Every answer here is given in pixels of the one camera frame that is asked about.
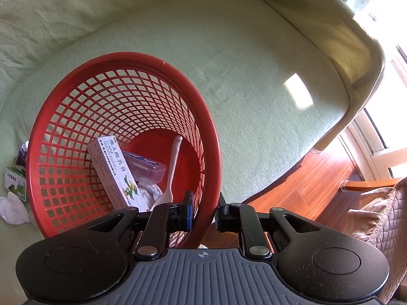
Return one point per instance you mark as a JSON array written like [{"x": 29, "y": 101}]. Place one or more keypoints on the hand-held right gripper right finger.
[{"x": 220, "y": 214}]

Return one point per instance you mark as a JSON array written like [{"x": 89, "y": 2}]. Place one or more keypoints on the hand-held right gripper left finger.
[{"x": 189, "y": 211}]

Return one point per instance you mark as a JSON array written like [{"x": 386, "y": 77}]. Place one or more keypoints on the white tissue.
[
  {"x": 12, "y": 209},
  {"x": 151, "y": 192}
]

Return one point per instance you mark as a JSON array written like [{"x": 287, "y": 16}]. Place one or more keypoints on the red plastic mesh basket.
[{"x": 190, "y": 165}]

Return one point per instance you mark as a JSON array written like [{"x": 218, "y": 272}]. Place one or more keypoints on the white plastic spoon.
[{"x": 173, "y": 165}]

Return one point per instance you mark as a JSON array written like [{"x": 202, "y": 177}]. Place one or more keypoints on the clear plastic box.
[{"x": 149, "y": 168}]

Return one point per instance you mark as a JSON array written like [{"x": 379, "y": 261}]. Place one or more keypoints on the white box with green print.
[{"x": 111, "y": 168}]

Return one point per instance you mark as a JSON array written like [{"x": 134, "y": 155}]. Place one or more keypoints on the purple scrunchie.
[{"x": 21, "y": 155}]

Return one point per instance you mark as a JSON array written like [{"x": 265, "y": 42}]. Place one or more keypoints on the green and grey medicine box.
[{"x": 14, "y": 184}]

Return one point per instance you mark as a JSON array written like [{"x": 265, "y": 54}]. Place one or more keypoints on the chair with quilted cover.
[{"x": 381, "y": 216}]

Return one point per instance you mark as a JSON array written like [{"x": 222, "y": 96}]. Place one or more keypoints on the sofa with green cover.
[{"x": 254, "y": 54}]

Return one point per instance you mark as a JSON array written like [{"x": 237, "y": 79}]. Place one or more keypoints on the window frame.
[{"x": 378, "y": 152}]

